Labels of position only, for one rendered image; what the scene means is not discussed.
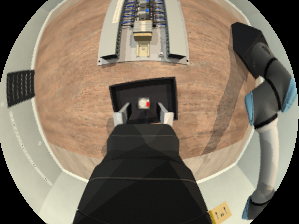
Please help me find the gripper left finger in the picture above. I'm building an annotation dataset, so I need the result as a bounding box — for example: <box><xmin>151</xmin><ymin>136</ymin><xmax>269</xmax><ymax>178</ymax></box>
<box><xmin>113</xmin><ymin>103</ymin><xmax>132</xmax><ymax>126</ymax></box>

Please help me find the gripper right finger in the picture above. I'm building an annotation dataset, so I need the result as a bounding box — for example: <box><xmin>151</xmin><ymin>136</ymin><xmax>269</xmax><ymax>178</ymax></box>
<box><xmin>156</xmin><ymin>103</ymin><xmax>174</xmax><ymax>127</ymax></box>

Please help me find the grey relay panel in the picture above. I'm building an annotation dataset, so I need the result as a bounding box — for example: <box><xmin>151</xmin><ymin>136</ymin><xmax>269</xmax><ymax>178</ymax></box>
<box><xmin>97</xmin><ymin>0</ymin><xmax>190</xmax><ymax>66</ymax></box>

